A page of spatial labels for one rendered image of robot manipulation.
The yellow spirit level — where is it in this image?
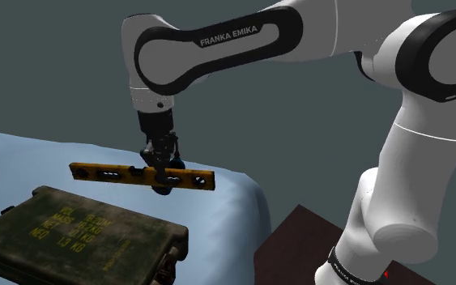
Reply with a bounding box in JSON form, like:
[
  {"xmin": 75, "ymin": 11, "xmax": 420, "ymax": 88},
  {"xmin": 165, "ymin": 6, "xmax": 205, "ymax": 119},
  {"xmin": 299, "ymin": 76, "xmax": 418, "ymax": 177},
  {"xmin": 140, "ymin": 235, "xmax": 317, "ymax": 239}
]
[{"xmin": 68, "ymin": 162, "xmax": 216, "ymax": 192}]

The light blue bed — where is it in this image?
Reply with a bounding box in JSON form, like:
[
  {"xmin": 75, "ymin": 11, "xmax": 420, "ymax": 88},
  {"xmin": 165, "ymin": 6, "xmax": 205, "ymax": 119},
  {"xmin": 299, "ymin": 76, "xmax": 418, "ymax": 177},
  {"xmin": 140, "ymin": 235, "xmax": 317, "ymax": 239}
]
[{"xmin": 0, "ymin": 125, "xmax": 272, "ymax": 285}]

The dark blue round object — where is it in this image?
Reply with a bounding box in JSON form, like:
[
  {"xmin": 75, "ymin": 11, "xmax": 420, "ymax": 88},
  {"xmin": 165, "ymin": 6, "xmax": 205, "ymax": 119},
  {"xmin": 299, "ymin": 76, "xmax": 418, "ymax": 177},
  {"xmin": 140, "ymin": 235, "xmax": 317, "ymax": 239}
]
[{"xmin": 151, "ymin": 156, "xmax": 186, "ymax": 196}]

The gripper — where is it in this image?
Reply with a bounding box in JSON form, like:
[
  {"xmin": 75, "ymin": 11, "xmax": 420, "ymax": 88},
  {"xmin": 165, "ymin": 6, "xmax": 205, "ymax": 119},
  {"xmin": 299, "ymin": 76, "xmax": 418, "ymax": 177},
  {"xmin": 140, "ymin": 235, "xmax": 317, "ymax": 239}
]
[{"xmin": 137, "ymin": 108, "xmax": 181, "ymax": 187}]

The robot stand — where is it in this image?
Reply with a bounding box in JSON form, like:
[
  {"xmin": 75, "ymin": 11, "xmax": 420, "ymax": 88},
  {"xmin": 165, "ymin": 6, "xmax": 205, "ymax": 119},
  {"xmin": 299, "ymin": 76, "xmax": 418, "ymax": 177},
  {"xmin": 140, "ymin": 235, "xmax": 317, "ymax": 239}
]
[{"xmin": 253, "ymin": 203, "xmax": 437, "ymax": 285}]

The olive green ammunition case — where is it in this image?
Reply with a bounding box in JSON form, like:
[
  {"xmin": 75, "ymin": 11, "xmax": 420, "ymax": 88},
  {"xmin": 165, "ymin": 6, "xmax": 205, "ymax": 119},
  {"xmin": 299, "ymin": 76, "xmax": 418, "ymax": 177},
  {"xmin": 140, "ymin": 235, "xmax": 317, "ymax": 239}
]
[{"xmin": 0, "ymin": 185, "xmax": 190, "ymax": 285}]

